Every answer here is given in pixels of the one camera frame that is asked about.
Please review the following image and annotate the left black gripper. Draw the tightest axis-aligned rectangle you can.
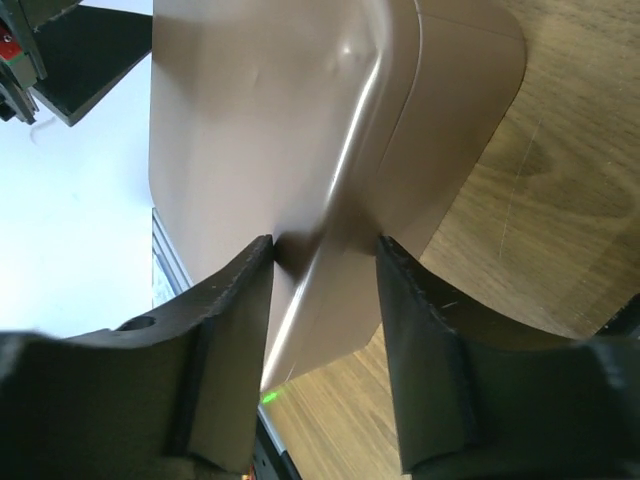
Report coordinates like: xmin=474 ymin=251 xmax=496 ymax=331
xmin=1 ymin=0 xmax=152 ymax=125

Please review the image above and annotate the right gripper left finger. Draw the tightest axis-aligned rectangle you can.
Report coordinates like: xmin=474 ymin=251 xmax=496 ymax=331
xmin=1 ymin=235 xmax=274 ymax=479

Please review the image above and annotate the brown tin lid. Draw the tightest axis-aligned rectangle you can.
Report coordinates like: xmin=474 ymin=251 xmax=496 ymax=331
xmin=149 ymin=1 xmax=422 ymax=390

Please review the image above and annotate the left aluminium frame post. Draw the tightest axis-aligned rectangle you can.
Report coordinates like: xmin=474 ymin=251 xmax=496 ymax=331
xmin=151 ymin=208 xmax=193 ymax=308

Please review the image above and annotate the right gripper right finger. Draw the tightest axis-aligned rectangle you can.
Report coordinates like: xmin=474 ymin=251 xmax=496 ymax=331
xmin=376 ymin=236 xmax=639 ymax=479

